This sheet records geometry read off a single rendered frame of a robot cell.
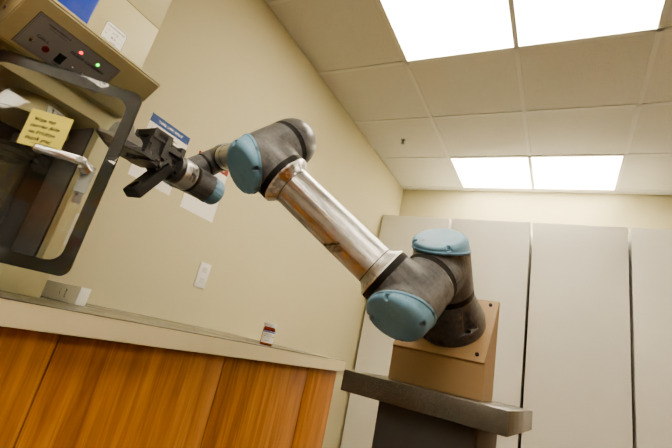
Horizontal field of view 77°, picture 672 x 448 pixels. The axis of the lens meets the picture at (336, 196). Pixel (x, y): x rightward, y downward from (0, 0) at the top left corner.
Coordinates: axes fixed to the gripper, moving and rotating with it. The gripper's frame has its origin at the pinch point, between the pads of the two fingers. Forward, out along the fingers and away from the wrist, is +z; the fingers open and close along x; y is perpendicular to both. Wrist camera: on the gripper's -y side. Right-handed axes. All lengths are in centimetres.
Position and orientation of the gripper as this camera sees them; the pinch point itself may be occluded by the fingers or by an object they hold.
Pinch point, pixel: (101, 135)
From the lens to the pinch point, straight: 101.5
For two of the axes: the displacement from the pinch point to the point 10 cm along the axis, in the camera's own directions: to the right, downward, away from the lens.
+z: -4.3, -3.9, -8.1
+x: 8.8, 0.3, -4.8
